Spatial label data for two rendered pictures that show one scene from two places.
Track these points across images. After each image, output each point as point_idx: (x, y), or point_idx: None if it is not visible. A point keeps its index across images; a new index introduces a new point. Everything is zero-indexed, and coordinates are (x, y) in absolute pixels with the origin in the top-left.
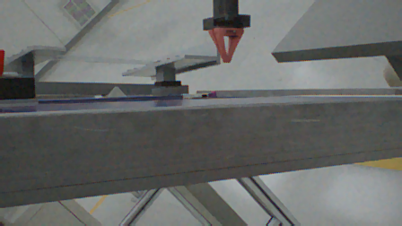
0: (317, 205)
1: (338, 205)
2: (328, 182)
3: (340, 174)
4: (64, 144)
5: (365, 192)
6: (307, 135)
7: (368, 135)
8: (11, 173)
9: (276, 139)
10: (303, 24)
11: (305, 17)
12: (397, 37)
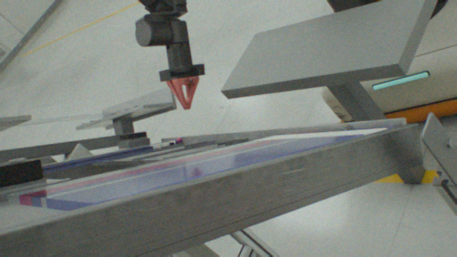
0: (278, 226)
1: (298, 223)
2: None
3: None
4: (130, 225)
5: (320, 206)
6: (296, 183)
7: (338, 173)
8: (96, 254)
9: (275, 190)
10: (247, 61)
11: (247, 53)
12: (335, 69)
